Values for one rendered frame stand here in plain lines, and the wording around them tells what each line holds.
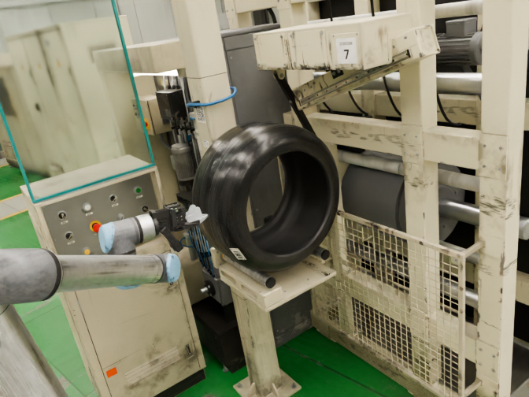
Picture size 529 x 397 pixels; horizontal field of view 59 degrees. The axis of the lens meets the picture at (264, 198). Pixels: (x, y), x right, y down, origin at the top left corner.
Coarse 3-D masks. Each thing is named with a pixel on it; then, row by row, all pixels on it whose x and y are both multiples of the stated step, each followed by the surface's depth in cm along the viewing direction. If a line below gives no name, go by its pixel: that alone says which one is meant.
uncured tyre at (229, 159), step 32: (256, 128) 171; (288, 128) 171; (224, 160) 165; (256, 160) 162; (288, 160) 205; (320, 160) 178; (192, 192) 179; (224, 192) 161; (288, 192) 209; (320, 192) 202; (224, 224) 164; (288, 224) 210; (320, 224) 188; (256, 256) 171; (288, 256) 180
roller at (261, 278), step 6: (228, 258) 200; (234, 264) 196; (246, 270) 188; (252, 270) 186; (252, 276) 186; (258, 276) 182; (264, 276) 180; (270, 276) 179; (264, 282) 178; (270, 282) 178
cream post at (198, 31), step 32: (192, 0) 175; (192, 32) 178; (192, 64) 185; (224, 64) 188; (192, 96) 195; (224, 96) 191; (224, 128) 195; (256, 320) 228; (256, 352) 232; (256, 384) 244
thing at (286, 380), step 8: (288, 376) 255; (240, 384) 253; (248, 384) 254; (288, 384) 250; (296, 384) 249; (240, 392) 250; (256, 392) 247; (272, 392) 245; (280, 392) 245; (288, 392) 244
